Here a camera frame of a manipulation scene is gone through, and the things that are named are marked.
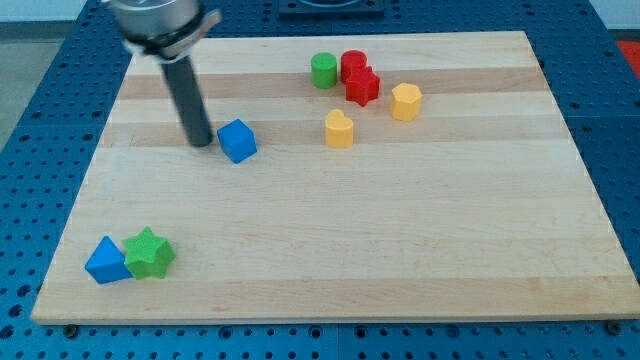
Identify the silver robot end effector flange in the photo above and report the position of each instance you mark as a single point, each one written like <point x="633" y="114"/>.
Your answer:
<point x="165" y="29"/>

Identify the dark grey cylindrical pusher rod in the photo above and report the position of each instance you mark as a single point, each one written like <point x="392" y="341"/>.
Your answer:
<point x="182" y="83"/>

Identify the blue cube block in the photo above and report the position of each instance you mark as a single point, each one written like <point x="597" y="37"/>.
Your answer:
<point x="237" y="141"/>

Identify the blue triangle block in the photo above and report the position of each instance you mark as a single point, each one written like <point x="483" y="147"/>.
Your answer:
<point x="106" y="263"/>

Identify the green cylinder block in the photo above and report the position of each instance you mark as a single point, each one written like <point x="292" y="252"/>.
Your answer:
<point x="324" y="70"/>

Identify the yellow heart block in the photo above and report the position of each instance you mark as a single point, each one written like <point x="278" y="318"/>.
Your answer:
<point x="339" y="129"/>

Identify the red cylinder block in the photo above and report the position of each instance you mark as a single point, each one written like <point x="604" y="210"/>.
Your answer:
<point x="351" y="61"/>

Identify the red star block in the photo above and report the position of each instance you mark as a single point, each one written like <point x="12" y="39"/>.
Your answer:
<point x="362" y="86"/>

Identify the green star block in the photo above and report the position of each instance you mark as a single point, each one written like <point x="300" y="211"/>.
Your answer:
<point x="148" y="255"/>

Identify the light wooden board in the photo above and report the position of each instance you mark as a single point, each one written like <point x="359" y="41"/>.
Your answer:
<point x="479" y="210"/>

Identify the yellow hexagon block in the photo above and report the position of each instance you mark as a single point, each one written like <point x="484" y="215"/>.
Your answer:
<point x="406" y="102"/>

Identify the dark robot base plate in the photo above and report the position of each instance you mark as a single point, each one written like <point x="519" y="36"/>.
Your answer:
<point x="330" y="7"/>

